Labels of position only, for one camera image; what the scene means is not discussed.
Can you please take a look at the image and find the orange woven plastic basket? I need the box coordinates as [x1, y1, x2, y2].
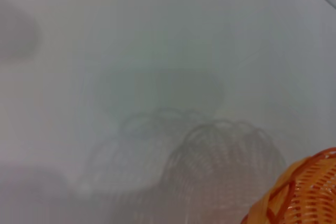
[240, 147, 336, 224]

